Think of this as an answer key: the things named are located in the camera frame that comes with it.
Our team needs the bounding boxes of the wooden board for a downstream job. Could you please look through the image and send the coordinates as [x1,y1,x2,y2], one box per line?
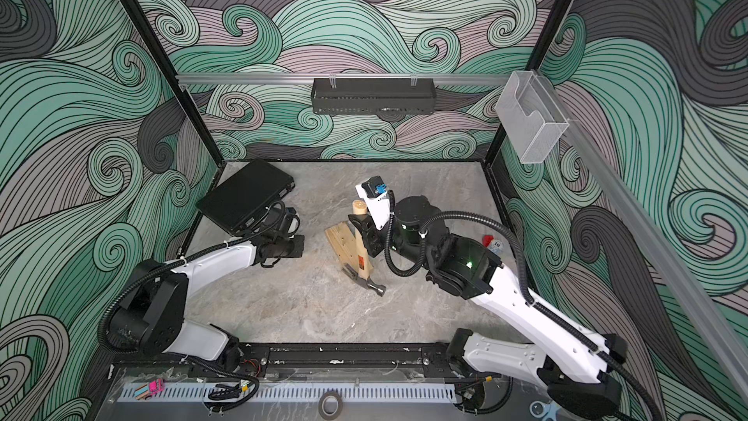
[325,222,373,280]

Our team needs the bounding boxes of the wooden handle claw hammer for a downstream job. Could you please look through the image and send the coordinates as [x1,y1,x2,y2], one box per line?
[344,200,387,296]

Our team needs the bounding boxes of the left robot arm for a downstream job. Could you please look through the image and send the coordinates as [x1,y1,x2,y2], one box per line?
[97,201,304,371]

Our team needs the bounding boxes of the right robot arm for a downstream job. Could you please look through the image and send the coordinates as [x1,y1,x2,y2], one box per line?
[349,177,663,420]

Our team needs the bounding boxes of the black case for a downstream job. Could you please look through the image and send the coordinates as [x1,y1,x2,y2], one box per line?
[197,160,295,236]

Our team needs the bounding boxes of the tape roll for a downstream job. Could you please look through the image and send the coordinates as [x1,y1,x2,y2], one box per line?
[318,391,343,421]

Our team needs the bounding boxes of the blue scissors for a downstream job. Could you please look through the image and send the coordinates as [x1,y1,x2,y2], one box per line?
[529,401,561,421]

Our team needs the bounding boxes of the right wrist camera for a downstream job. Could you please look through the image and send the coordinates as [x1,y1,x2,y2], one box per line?
[356,175,393,230]

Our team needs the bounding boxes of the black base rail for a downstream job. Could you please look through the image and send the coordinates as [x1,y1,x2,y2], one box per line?
[110,340,469,380]

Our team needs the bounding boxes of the white slotted cable duct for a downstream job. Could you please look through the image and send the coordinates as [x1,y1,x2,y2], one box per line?
[117,382,457,403]

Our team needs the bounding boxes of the aluminium wall rail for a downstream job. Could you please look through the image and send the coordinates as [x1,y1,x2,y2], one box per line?
[176,72,510,87]

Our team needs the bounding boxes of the clear plastic wall bin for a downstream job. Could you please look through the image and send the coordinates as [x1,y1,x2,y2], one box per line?
[494,70,569,165]

